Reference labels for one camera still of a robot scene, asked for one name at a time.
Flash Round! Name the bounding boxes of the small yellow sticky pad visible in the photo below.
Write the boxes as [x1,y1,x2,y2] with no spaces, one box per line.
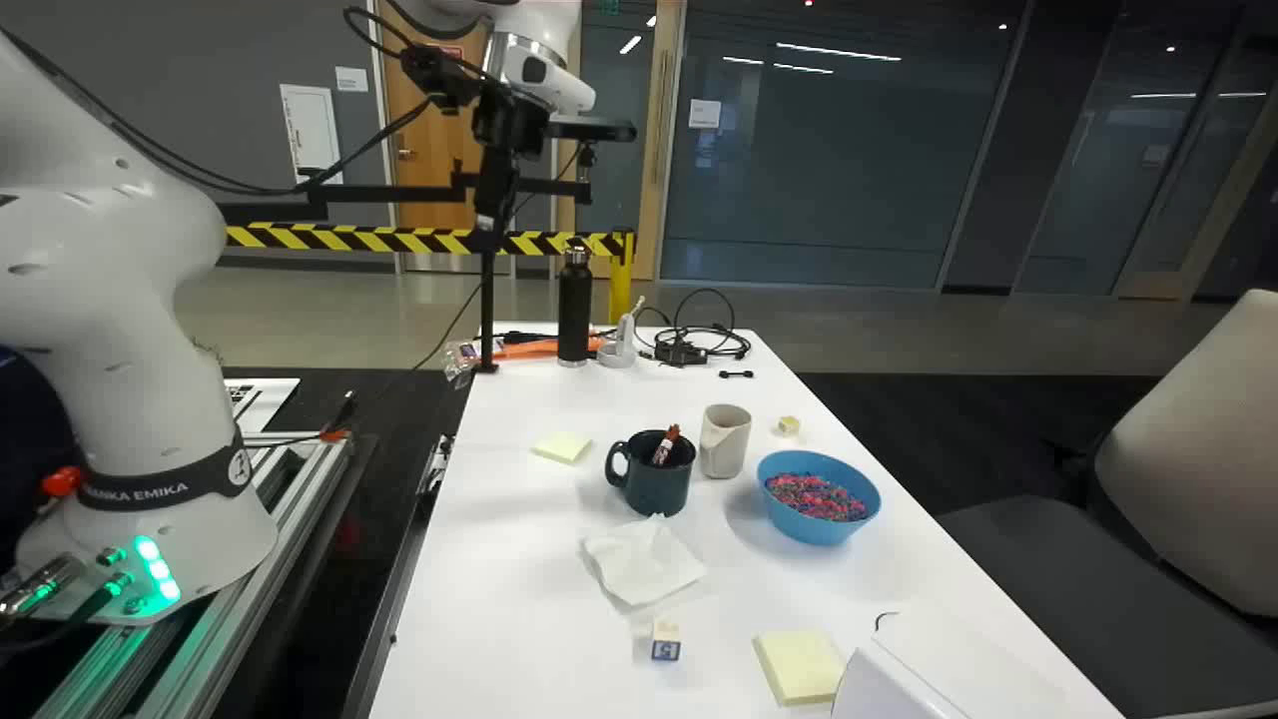
[533,427,596,467]

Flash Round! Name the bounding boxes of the cream white cup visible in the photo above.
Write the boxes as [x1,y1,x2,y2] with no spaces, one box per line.
[694,400,757,483]

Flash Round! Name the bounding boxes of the grey chair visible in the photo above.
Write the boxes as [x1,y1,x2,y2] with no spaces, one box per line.
[946,284,1278,719]

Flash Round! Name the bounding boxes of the yellow black hazard bar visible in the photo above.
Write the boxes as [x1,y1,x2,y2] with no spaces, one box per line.
[219,218,638,263]

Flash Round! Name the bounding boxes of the black cable bundle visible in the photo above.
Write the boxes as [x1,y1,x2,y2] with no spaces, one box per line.
[637,284,757,371]

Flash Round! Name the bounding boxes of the white flat box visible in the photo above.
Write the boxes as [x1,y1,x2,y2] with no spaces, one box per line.
[831,603,1129,719]

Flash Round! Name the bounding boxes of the orange handled tool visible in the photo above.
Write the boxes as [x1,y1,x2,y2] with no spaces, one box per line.
[494,335,566,363]

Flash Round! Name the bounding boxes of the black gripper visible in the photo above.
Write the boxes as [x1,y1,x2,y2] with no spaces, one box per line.
[466,79,550,158]

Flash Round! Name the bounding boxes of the white paper napkin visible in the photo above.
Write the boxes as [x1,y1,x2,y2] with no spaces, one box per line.
[578,515,710,616]

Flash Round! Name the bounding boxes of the large yellow sticky pad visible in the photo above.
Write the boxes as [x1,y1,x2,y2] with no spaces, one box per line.
[751,625,850,708]

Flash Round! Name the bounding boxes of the wooden door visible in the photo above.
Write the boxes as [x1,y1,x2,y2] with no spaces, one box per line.
[377,0,488,231]

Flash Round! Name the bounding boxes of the small white cube box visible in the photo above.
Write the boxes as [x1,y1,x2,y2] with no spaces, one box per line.
[649,619,687,665]

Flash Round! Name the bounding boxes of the colourful candies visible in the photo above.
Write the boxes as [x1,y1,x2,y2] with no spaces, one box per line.
[769,467,874,523]

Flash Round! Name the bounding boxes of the black water bottle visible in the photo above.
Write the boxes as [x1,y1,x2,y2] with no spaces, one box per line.
[556,234,596,363]

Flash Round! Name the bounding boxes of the red dry-erase marker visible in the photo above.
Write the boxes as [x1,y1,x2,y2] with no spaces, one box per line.
[649,418,687,471]

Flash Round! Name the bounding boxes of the yellow post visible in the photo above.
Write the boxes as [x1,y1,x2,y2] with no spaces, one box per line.
[609,251,638,326]

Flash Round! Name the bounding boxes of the white wall panel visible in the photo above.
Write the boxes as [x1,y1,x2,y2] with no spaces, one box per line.
[277,79,347,193]

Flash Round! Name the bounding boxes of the red stop button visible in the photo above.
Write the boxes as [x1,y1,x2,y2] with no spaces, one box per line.
[36,462,90,507]

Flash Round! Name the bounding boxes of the dark teal mug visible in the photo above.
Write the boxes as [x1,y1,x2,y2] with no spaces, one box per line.
[604,427,698,519]

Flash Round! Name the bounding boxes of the blue bowl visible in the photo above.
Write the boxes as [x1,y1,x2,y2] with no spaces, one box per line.
[757,446,886,551]

